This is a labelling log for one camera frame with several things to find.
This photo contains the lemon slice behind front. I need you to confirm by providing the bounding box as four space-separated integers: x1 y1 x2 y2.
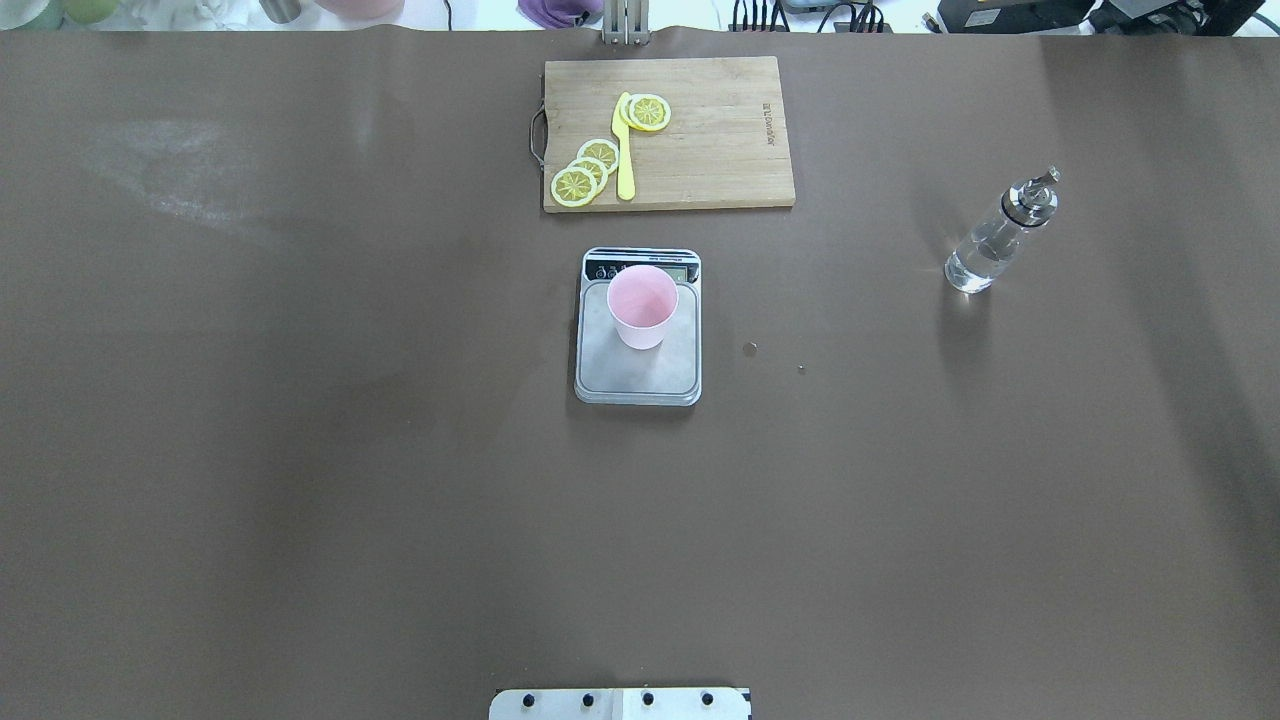
616 94 635 128

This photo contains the glass sauce bottle metal spout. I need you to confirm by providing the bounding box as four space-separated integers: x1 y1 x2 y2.
943 165 1062 293

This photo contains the digital kitchen scale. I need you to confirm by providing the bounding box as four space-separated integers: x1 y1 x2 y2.
573 247 703 407

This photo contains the pink plastic cup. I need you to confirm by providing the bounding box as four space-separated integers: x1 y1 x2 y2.
605 265 678 350

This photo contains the aluminium frame post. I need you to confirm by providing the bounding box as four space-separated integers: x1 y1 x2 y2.
602 0 652 46

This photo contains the yellow plastic knife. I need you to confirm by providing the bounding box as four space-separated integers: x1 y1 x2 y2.
611 97 636 202

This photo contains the lemon slice middle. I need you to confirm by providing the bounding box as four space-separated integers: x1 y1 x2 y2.
568 158 611 193

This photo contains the bamboo cutting board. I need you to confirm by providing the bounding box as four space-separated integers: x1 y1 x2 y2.
543 56 796 213

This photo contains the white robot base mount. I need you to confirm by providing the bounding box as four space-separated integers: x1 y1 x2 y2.
488 685 753 719

